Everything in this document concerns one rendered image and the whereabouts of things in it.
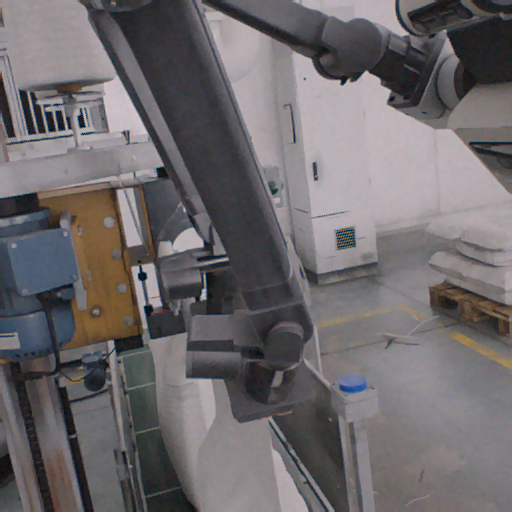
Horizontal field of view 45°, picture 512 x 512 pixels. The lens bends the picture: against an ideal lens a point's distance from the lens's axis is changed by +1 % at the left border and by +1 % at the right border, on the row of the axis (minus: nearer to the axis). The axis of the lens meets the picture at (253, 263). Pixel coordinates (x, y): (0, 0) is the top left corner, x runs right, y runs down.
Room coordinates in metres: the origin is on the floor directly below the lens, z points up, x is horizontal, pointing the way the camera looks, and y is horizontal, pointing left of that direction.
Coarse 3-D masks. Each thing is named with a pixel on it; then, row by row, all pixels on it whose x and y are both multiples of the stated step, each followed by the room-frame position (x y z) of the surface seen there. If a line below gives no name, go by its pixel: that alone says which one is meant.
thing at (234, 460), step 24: (216, 384) 1.17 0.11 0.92; (216, 408) 1.17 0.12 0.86; (216, 432) 1.10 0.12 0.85; (240, 432) 0.98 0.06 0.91; (264, 432) 0.76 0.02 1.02; (216, 456) 1.03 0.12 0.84; (240, 456) 0.96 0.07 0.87; (264, 456) 0.78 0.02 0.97; (216, 480) 0.97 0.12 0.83; (240, 480) 0.92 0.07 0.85; (264, 480) 0.81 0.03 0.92; (288, 480) 0.95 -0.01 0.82; (216, 504) 0.94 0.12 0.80; (240, 504) 0.87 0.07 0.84; (264, 504) 0.81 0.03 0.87; (288, 504) 0.86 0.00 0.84
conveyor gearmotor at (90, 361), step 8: (96, 352) 2.95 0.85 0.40; (104, 352) 2.96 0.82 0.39; (88, 360) 2.77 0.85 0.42; (96, 360) 2.76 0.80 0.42; (88, 368) 2.75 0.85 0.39; (104, 368) 2.85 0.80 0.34; (88, 376) 2.68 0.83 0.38; (96, 376) 2.68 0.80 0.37; (104, 376) 2.70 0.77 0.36; (88, 384) 2.67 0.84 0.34; (96, 384) 2.68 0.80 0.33; (104, 384) 2.69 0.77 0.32
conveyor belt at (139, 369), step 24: (144, 360) 2.78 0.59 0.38; (144, 384) 2.49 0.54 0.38; (144, 408) 2.25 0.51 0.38; (144, 432) 2.05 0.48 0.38; (144, 456) 1.88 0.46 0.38; (168, 456) 1.86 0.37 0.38; (144, 480) 1.74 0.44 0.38; (168, 480) 1.72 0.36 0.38; (168, 504) 1.59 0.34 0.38; (192, 504) 1.58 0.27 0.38
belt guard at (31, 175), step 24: (144, 144) 1.22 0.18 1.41; (0, 168) 0.99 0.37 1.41; (24, 168) 1.01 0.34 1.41; (48, 168) 1.04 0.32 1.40; (72, 168) 1.08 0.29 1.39; (96, 168) 1.12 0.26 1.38; (120, 168) 1.16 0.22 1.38; (144, 168) 1.21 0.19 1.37; (0, 192) 0.98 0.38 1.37; (24, 192) 1.00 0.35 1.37
